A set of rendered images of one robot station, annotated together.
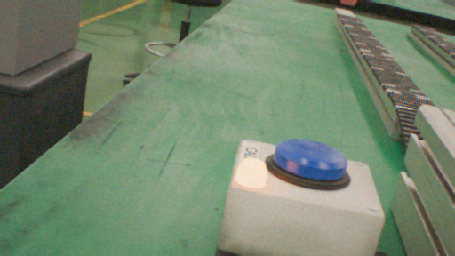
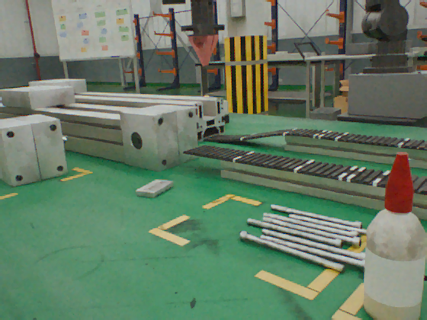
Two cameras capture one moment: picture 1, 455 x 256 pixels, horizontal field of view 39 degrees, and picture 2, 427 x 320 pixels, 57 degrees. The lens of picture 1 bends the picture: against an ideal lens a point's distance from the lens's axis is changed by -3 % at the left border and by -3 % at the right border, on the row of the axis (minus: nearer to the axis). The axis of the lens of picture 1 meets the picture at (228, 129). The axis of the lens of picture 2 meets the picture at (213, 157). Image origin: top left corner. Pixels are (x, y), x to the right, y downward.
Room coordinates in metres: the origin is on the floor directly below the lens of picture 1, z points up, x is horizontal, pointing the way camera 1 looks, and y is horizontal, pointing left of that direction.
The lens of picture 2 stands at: (1.00, -0.84, 0.97)
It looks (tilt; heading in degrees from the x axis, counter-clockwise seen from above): 15 degrees down; 129
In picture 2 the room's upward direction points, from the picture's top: 3 degrees counter-clockwise
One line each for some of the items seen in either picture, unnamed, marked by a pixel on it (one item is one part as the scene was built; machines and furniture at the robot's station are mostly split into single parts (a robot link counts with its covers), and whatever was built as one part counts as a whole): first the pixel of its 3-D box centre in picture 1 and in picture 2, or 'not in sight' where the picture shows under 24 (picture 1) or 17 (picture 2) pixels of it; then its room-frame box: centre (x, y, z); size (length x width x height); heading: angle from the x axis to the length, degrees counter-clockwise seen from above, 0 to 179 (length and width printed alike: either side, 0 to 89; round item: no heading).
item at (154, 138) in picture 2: not in sight; (165, 134); (0.49, -0.36, 0.83); 0.12 x 0.09 x 0.10; 88
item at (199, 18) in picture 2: not in sight; (202, 17); (0.34, -0.05, 1.05); 0.10 x 0.07 x 0.07; 88
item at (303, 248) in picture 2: not in sight; (311, 251); (0.86, -0.54, 0.78); 0.11 x 0.01 x 0.01; 0
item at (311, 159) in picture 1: (308, 165); not in sight; (0.34, -0.05, 0.84); 0.04 x 0.04 x 0.02
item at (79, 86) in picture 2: not in sight; (58, 91); (-0.20, -0.16, 0.87); 0.16 x 0.11 x 0.07; 178
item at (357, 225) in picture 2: not in sight; (313, 216); (0.83, -0.47, 0.78); 0.11 x 0.01 x 0.01; 179
